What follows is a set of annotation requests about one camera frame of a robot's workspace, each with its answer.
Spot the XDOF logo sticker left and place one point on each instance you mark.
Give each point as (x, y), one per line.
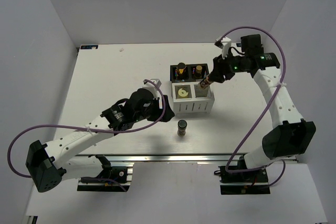
(88, 47)

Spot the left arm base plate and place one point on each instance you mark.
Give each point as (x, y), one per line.
(115, 180)

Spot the white squeeze bottle yellow cap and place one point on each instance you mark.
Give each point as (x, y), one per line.
(182, 93)

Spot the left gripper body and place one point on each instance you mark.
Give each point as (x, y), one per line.
(153, 113)

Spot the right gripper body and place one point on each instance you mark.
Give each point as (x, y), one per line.
(237, 64)

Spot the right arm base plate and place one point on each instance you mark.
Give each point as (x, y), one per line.
(250, 183)

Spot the brown bottle gold cap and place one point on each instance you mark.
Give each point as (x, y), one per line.
(198, 72)

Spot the white metal organizer rack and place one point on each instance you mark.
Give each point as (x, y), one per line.
(199, 100)

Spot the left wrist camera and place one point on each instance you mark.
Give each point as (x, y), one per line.
(152, 84)

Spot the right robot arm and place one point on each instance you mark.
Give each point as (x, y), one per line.
(291, 134)

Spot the spice jar black lid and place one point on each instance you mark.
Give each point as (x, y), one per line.
(181, 127)
(205, 83)

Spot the tall dark sauce bottle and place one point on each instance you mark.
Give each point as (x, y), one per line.
(181, 71)

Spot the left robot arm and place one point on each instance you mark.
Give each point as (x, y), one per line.
(50, 163)

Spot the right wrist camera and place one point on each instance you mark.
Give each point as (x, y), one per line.
(224, 44)

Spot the black metal organizer rack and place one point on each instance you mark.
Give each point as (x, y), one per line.
(190, 68)

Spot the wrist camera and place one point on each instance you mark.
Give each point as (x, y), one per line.
(152, 84)
(224, 44)

